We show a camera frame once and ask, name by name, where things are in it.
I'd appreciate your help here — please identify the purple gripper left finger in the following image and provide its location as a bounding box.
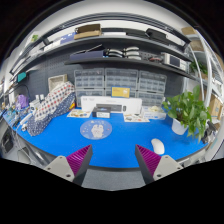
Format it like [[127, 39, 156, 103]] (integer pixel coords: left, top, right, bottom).
[[44, 145, 93, 186]]

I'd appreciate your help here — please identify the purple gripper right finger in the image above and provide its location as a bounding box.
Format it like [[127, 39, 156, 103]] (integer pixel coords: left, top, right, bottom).
[[135, 145, 182, 184]]

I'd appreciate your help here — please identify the white computer mouse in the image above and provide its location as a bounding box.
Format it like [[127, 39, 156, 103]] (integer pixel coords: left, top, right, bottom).
[[151, 138, 165, 154]]

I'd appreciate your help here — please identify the blue desk mat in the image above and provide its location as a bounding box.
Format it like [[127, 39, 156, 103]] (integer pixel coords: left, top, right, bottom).
[[17, 113, 205, 168]]

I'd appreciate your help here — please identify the left illustrated card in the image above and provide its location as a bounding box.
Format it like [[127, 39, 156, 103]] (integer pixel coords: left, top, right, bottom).
[[68, 109, 91, 118]]

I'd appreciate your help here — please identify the illustrated card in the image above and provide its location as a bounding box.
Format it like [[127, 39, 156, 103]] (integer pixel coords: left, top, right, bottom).
[[123, 114, 149, 123], [68, 109, 91, 118]]

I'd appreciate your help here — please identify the white tissue box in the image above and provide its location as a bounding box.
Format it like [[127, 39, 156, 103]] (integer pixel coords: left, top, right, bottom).
[[141, 106, 166, 120]]

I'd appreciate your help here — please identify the right illustrated card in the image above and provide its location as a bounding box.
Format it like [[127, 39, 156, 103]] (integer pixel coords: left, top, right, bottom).
[[123, 114, 149, 123]]

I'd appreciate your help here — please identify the small black box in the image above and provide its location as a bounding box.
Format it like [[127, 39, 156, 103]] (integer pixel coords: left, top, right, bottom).
[[92, 107, 110, 118]]

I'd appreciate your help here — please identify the long white keyboard box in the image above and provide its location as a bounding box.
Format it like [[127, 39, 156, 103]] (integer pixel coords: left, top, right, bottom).
[[81, 96, 142, 114]]

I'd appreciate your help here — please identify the green potted plant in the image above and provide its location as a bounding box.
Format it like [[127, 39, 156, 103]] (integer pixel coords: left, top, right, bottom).
[[162, 85, 212, 141]]

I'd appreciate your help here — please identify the patterned fabric bundle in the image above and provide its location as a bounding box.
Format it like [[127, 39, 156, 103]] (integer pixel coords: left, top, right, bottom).
[[27, 81, 76, 136]]

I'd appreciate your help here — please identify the right grey drawer cabinet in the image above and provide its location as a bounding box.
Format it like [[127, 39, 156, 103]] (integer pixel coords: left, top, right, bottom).
[[137, 71, 167, 106]]

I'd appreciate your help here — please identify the grey drawer cabinet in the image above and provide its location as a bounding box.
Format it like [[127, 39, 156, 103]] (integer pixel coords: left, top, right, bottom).
[[137, 71, 167, 106], [74, 68, 104, 107], [105, 68, 138, 97]]

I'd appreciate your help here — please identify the yellow card box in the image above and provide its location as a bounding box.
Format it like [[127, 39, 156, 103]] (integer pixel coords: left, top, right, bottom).
[[111, 87, 130, 98]]

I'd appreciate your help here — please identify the purple figurine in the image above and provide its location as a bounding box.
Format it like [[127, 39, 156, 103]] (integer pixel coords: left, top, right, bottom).
[[16, 95, 28, 110]]

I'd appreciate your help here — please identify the left grey drawer cabinet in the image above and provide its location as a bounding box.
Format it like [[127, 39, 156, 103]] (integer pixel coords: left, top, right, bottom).
[[74, 68, 104, 107]]

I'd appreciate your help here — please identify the beige framed box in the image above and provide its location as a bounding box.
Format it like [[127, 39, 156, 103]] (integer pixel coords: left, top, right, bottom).
[[48, 74, 67, 91]]

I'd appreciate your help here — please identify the middle grey drawer cabinet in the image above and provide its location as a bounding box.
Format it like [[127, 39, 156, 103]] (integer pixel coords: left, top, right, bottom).
[[105, 68, 138, 97]]

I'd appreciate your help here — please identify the grey electronic instrument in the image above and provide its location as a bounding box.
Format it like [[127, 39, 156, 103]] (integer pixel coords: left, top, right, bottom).
[[161, 53, 187, 72]]

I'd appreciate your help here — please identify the lower dark shelf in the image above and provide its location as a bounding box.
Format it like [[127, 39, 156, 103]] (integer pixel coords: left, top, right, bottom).
[[64, 57, 195, 80]]

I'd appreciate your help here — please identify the dark shelf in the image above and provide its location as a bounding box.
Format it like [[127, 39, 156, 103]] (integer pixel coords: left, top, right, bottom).
[[64, 57, 195, 80], [10, 35, 191, 75]]

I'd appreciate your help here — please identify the dark blue flat box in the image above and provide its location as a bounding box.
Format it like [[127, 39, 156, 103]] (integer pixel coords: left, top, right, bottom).
[[70, 50, 104, 61]]

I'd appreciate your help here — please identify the upper dark shelf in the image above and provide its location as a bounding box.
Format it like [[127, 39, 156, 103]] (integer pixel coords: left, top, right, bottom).
[[10, 35, 191, 75]]

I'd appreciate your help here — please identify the cardboard box on shelf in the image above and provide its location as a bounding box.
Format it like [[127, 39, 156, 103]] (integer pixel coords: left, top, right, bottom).
[[74, 24, 102, 40]]

